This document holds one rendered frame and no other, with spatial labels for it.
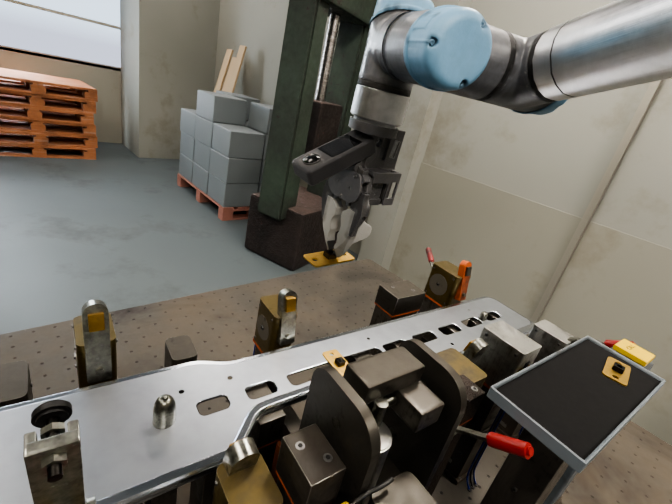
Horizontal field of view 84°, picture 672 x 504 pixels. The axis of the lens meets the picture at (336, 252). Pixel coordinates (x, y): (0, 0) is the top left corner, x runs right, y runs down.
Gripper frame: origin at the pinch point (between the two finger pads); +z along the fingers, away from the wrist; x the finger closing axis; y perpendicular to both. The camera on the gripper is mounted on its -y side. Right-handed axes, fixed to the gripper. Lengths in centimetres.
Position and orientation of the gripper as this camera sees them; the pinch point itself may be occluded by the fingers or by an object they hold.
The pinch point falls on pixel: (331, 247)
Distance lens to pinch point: 60.3
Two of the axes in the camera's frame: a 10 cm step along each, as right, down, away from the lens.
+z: -2.3, 8.8, 4.3
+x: -6.1, -4.7, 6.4
